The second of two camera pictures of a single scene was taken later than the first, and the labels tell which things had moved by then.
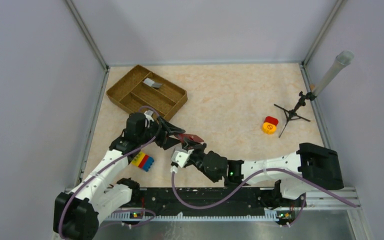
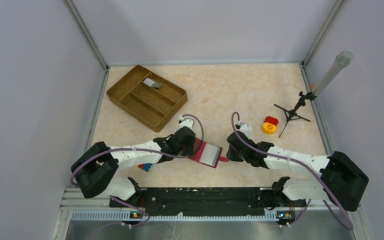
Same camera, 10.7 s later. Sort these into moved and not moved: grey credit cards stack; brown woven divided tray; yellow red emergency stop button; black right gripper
Moved: black right gripper
Not moved: brown woven divided tray; grey credit cards stack; yellow red emergency stop button
